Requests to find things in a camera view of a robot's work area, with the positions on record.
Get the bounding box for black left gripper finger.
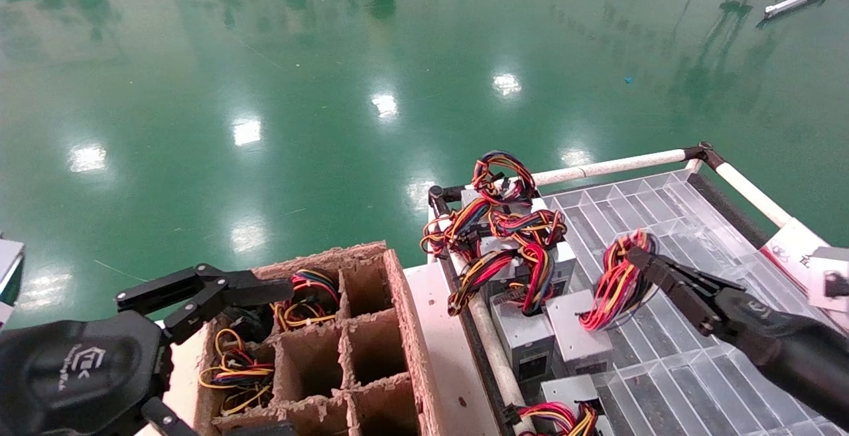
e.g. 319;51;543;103
141;398;296;436
116;263;294;345

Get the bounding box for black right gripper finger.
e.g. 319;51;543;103
647;254;745;297
627;249;722;336

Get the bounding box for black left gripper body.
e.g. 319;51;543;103
0;310;168;436

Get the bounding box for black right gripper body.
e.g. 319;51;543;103
716;288;849;427

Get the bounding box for silver power supply with cables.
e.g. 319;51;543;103
503;375;614;436
461;151;539;208
420;197;578;284
546;229;659;378
448;247;558;384
198;327;276;418
271;268;340;332

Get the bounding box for clear plastic divider tray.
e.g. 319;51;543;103
541;167;849;436

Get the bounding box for white red area sign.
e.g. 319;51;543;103
759;219;849;332

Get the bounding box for white grey box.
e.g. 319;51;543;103
0;238;26;327

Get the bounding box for brown cardboard divider box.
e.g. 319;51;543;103
192;240;442;436

